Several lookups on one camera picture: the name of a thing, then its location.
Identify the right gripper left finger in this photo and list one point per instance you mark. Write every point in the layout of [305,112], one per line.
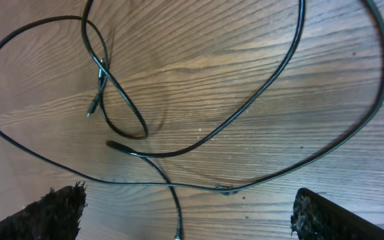
[56,216]

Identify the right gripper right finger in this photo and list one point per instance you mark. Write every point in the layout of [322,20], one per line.
[317,218]

